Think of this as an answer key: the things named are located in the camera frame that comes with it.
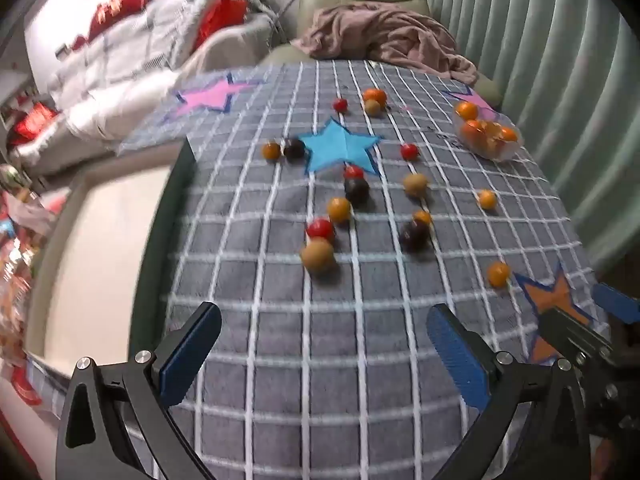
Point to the round red rug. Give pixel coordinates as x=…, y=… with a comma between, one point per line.
x=25, y=390

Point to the white quilt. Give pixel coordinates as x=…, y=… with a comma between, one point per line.
x=145, y=45

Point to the grey checked star cloth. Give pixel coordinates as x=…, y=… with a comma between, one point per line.
x=310, y=350

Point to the pile of snack packets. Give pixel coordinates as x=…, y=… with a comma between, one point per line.
x=20, y=260

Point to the small mandarin orange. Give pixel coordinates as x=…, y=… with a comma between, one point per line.
x=472, y=131
x=508, y=134
x=375, y=95
x=492, y=130
x=467, y=110

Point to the white tray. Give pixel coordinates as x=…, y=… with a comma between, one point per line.
x=105, y=260

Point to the orange kumquat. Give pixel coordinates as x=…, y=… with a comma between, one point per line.
x=498, y=273
x=422, y=217
x=339, y=210
x=271, y=151
x=487, y=199

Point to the red cherry tomato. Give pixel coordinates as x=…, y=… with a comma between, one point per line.
x=354, y=172
x=320, y=228
x=340, y=105
x=409, y=151

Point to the tan longan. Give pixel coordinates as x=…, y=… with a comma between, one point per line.
x=416, y=185
x=317, y=256
x=372, y=108

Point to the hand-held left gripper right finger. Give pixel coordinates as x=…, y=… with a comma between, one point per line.
x=460, y=355

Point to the white sofa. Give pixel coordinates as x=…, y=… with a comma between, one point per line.
x=100, y=120

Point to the dark purple grape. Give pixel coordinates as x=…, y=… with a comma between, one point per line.
x=356, y=191
x=414, y=236
x=294, y=149

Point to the long red cushion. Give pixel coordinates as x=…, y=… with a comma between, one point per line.
x=122, y=10

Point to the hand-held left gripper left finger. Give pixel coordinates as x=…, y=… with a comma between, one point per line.
x=190, y=355

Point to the red packet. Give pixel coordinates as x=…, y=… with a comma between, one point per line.
x=32, y=122

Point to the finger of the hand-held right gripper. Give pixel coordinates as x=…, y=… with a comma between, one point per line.
x=617, y=302
x=570, y=332

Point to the pink blanket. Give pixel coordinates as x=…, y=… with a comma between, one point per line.
x=390, y=40

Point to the green curtain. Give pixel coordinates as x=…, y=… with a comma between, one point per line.
x=550, y=60

